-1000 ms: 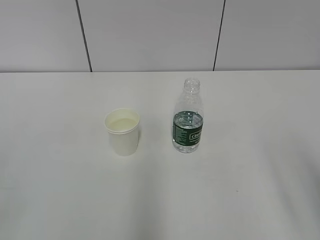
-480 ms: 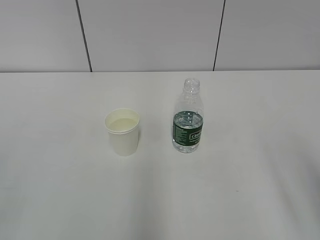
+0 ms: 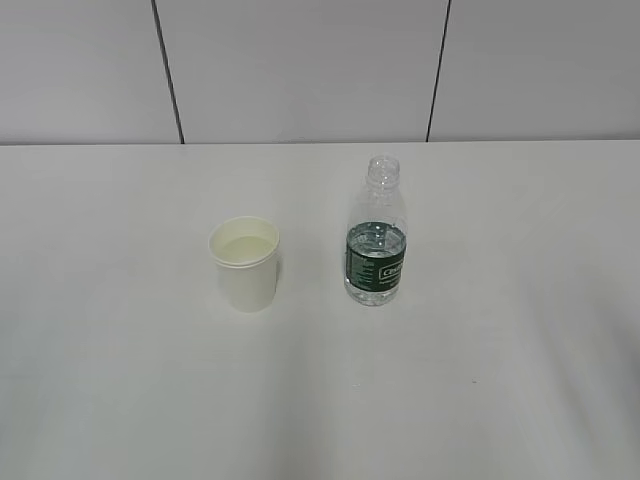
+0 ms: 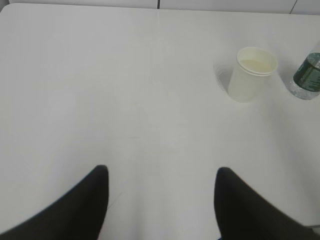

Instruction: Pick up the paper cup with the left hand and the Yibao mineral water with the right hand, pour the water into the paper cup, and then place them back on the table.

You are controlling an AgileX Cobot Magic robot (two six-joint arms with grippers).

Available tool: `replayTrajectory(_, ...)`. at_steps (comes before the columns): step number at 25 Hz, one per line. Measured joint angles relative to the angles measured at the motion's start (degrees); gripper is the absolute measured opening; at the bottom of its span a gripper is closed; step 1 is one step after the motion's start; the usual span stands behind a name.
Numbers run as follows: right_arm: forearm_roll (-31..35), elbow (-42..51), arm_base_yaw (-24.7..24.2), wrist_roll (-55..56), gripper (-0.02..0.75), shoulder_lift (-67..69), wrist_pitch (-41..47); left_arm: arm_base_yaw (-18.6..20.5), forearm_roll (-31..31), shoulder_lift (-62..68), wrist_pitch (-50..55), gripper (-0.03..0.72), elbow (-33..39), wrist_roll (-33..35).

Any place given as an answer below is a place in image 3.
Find clear water bottle green label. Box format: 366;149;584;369
344;155;408;307

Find white paper cup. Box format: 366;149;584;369
208;216;280;313

